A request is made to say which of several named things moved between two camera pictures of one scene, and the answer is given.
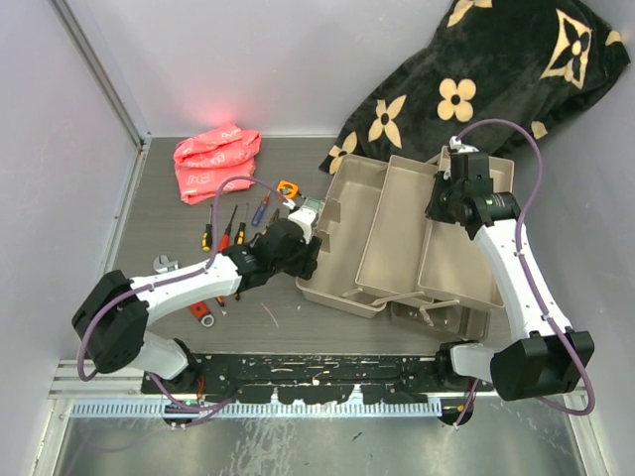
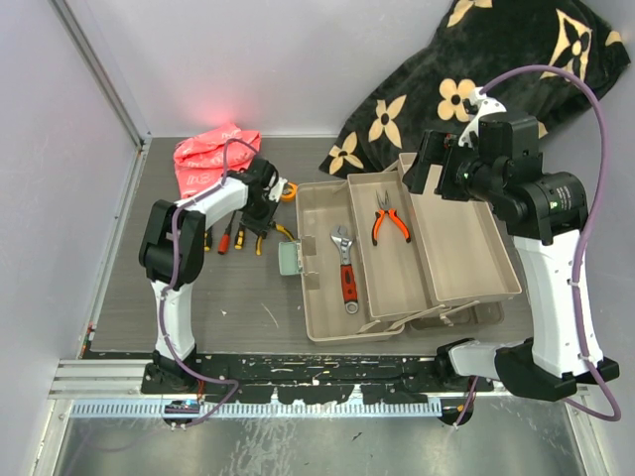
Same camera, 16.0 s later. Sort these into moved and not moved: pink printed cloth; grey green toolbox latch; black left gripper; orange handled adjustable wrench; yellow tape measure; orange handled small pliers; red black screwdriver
Moved: grey green toolbox latch; orange handled small pliers; orange handled adjustable wrench; black left gripper
Not moved: red black screwdriver; pink printed cloth; yellow tape measure
